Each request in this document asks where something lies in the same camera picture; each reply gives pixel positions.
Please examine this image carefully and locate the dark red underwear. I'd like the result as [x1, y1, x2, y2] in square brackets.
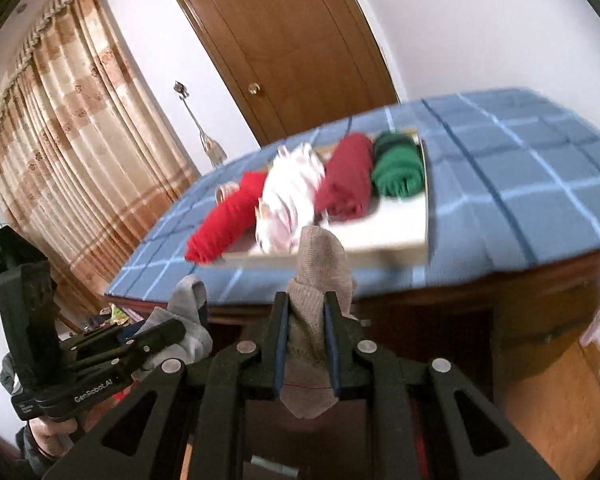
[314, 133, 376, 221]

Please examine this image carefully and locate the bright red underwear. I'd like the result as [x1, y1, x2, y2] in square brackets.
[185, 171, 268, 264]

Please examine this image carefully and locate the beige knit underwear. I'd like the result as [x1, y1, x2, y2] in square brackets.
[282, 226, 358, 420]

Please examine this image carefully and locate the grey underwear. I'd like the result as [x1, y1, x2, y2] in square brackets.
[132, 276, 213, 383]

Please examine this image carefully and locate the tan underwear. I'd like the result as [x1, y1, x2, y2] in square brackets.
[215, 182, 241, 206]

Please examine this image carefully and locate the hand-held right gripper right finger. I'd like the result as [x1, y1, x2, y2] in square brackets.
[324, 290, 561, 480]

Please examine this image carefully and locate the shallow cardboard box tray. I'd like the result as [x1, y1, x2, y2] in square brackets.
[222, 130, 431, 266]

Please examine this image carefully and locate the green underwear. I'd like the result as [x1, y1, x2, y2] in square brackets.
[370, 131, 425, 201]

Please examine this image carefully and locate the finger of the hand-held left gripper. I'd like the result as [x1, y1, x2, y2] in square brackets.
[72, 325, 151, 358]
[75, 319, 186, 376]

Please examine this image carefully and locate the curtain tieback with tassel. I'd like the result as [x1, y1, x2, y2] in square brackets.
[174, 80, 226, 168]

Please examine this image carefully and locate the brown wooden door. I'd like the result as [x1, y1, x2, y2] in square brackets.
[155, 0, 401, 146]

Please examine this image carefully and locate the pale pink underwear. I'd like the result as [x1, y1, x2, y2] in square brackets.
[255, 142, 328, 253]

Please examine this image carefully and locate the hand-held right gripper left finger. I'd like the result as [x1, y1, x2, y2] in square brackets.
[42, 290, 288, 480]

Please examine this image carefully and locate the dark wooden desk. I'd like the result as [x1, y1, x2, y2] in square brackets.
[107, 245, 600, 480]

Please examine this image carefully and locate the beige patterned curtain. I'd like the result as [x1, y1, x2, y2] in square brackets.
[0, 0, 201, 321]

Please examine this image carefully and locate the blue checked tablecloth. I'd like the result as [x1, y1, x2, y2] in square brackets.
[105, 87, 600, 306]

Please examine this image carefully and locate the person's left hand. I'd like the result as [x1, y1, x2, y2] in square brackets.
[27, 416, 79, 462]

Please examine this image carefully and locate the colourful plastic bag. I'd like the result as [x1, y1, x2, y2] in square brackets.
[87, 302, 136, 331]

